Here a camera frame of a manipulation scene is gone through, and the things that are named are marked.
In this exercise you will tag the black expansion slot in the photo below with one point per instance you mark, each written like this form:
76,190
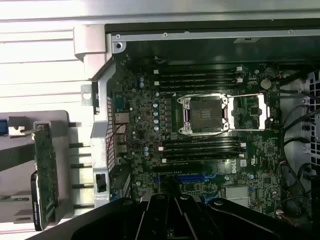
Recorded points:
177,169

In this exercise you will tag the silver chipset heatsink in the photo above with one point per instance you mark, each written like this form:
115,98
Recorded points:
236,193

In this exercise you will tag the open PC case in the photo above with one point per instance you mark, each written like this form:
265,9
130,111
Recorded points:
100,112

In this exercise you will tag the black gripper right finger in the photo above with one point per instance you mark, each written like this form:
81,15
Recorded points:
225,222

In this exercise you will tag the hard disk blue carrier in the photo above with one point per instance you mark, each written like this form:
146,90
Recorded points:
2,127

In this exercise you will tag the blue expansion slot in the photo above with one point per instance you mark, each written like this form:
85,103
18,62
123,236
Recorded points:
193,179

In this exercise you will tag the metal socket cover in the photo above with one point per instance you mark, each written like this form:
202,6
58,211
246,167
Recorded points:
261,112

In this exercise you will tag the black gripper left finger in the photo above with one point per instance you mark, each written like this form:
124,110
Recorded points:
125,222

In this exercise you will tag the green RAM stick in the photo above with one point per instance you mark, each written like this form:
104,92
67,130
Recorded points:
15,199

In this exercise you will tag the coin cell battery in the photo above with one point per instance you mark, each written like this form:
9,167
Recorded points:
265,83

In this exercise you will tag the green motherboard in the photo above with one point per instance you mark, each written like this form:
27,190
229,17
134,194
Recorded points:
140,125

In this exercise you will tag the perforated metal drive cage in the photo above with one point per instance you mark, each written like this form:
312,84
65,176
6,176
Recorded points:
313,85

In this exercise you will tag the CPU socket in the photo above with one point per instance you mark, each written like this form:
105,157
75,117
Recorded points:
203,113

